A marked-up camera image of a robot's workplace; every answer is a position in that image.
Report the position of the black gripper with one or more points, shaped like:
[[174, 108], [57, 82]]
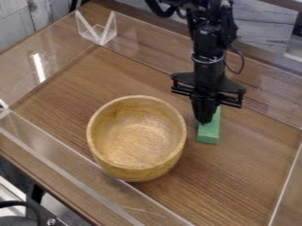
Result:
[[224, 92]]

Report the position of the green rectangular block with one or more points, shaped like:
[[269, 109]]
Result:
[[208, 132]]

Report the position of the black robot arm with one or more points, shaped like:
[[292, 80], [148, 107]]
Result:
[[213, 32]]

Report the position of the brown wooden bowl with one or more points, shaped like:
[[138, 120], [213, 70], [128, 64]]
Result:
[[137, 137]]

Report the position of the black table leg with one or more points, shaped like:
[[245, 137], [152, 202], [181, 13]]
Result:
[[37, 193]]

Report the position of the clear acrylic corner bracket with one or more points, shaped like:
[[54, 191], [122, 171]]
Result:
[[98, 34]]

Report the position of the clear acrylic front wall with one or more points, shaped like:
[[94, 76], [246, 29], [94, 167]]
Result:
[[105, 200]]

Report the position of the black metal base plate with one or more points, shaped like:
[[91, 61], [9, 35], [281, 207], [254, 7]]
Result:
[[41, 216]]

